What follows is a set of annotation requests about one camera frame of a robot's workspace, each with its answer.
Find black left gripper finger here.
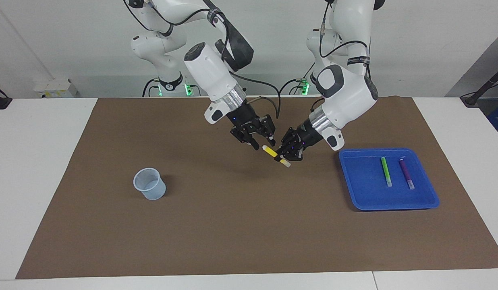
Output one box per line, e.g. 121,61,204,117
278,128,299,153
279,148,304,162

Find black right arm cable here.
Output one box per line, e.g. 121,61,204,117
123,0,282,120

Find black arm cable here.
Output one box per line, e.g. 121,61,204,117
123,0,282,120
311,0,372,113

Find blue plastic tray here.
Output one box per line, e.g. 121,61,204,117
338,148,440,211

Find black angled stand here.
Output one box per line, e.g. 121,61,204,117
461,64,498,107

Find pale blue plastic cup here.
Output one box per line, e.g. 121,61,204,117
133,168,167,201

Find yellow pen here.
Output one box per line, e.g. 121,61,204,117
262,146,292,168

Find purple pen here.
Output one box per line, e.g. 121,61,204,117
398,156,415,190

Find white box with yellow labels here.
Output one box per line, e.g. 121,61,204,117
33,79,78,98

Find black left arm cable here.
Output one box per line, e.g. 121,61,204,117
311,0,372,113

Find green pen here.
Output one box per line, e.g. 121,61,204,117
381,157,393,187

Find brown table mat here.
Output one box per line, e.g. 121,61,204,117
15,95,498,280

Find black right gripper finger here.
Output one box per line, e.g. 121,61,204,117
231,130,260,151
259,115,276,147

